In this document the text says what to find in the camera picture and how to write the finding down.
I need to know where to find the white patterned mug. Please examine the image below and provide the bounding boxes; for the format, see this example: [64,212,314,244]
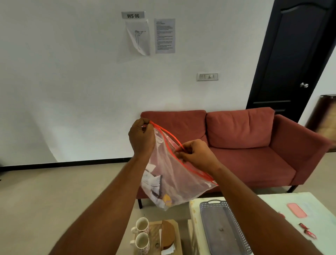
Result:
[130,232,151,255]
[131,217,150,235]

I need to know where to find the red fabric sofa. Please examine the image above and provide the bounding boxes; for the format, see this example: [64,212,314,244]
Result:
[136,107,333,209]

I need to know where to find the pink flat case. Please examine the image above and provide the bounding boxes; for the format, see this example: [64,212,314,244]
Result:
[287,203,308,219]

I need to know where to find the grey perforated plastic tray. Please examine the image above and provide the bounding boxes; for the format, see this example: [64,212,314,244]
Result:
[199,200,254,255]

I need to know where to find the light wooden box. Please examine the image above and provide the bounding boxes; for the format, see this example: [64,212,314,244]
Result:
[148,219,184,255]

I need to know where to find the brown wooden cabinet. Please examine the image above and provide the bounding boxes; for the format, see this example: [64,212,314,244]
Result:
[305,95,336,153]

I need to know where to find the clear zip bag red seal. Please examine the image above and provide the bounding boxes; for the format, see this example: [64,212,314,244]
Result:
[140,121,219,212]

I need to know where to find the printed text paper sheet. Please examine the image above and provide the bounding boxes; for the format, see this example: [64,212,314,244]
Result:
[154,18,176,54]

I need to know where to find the white wall switch panel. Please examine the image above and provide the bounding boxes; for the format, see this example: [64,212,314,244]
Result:
[197,73,219,81]

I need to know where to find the black door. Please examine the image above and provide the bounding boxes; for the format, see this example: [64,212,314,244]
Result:
[246,0,336,123]

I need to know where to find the paper sheet with drawing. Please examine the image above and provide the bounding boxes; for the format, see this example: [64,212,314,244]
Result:
[125,19,151,56]

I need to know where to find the person's left hand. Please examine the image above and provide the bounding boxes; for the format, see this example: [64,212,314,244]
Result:
[128,118,156,158]

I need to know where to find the grey wall sign plate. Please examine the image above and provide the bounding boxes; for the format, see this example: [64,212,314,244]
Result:
[121,11,145,19]

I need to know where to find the round brown wooden lid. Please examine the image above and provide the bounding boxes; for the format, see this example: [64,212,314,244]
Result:
[160,220,176,250]

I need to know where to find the white paper scraps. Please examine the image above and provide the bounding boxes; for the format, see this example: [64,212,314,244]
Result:
[143,164,164,204]

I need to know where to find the person's right hand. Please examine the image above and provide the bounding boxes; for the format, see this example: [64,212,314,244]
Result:
[174,139,224,175]

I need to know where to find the person's left forearm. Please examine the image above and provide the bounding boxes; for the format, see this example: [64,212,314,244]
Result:
[48,155,155,255]

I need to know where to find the person's right forearm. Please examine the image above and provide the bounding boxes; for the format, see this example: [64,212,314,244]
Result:
[212,166,324,255]

